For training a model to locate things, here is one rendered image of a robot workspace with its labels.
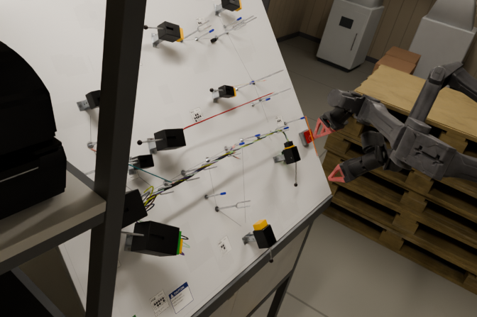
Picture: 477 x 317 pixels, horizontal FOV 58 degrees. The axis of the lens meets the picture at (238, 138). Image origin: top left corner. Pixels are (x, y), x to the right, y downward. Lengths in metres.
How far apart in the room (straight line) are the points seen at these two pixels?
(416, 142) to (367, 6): 5.62
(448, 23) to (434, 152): 5.62
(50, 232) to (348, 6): 6.19
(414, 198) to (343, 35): 3.95
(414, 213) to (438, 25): 3.85
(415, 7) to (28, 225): 7.16
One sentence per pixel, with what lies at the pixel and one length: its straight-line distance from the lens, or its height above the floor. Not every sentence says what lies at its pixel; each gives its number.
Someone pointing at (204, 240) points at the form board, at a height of 0.99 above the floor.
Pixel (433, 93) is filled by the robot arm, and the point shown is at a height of 1.45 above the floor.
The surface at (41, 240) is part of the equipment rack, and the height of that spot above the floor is 1.44.
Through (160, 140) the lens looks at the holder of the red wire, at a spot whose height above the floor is 1.29.
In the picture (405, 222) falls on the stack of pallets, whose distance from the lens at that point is 3.18.
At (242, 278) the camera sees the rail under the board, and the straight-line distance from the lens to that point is 1.45.
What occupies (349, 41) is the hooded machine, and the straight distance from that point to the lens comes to 6.64.
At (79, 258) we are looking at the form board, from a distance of 1.10.
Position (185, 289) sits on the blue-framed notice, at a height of 0.92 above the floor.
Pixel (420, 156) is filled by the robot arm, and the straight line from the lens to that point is 1.03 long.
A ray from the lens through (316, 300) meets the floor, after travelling 2.70.
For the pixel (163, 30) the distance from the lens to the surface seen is 1.32.
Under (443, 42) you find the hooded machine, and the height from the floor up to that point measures 0.82.
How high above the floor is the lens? 1.89
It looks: 28 degrees down
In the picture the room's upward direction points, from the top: 14 degrees clockwise
